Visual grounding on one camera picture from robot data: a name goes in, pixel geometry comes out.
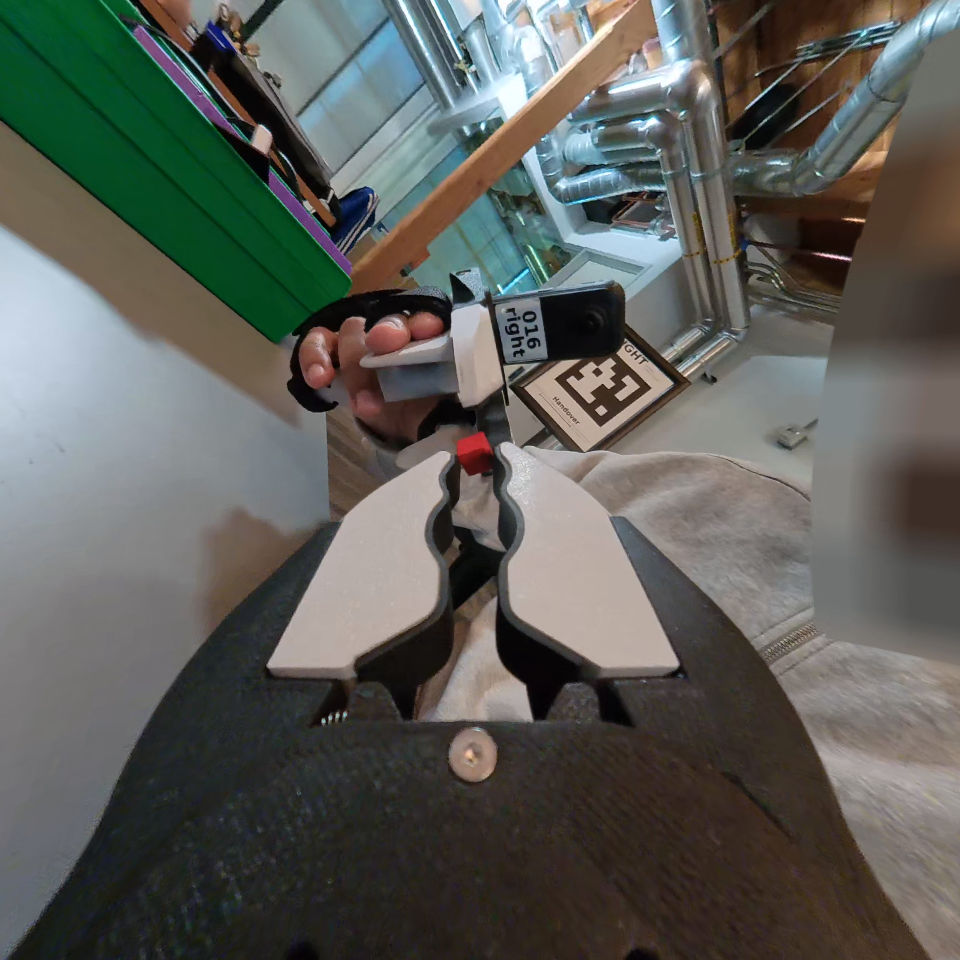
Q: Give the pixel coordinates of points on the small red cube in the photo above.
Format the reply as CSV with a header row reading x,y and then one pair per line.
x,y
472,456

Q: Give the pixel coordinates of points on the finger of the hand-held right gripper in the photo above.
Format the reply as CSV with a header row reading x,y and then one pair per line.
x,y
496,424

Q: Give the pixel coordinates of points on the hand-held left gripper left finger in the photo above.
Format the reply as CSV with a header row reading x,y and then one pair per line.
x,y
360,577

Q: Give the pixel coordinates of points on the black bag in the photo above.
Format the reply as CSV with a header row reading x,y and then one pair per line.
x,y
285,127

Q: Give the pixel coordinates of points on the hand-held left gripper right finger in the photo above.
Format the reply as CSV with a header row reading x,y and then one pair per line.
x,y
577,577

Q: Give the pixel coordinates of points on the silver insulated pipe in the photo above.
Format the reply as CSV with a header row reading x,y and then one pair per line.
x,y
420,45
607,186
712,225
847,116
615,139

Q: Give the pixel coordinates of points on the person's right hand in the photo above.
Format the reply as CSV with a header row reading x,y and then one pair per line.
x,y
390,331

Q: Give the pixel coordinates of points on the blue striped bag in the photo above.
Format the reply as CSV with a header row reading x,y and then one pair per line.
x,y
356,217

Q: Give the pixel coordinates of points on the framed marker sign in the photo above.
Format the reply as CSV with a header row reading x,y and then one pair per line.
x,y
607,382

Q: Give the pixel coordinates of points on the purple board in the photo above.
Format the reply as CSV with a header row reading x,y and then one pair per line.
x,y
319,232

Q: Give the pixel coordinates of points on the small grey connector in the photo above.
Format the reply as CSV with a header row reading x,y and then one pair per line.
x,y
791,437

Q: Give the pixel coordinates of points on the green cabinet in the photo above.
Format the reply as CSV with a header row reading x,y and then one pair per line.
x,y
150,150

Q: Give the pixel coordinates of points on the wooden beam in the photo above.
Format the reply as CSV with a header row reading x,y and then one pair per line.
x,y
510,135

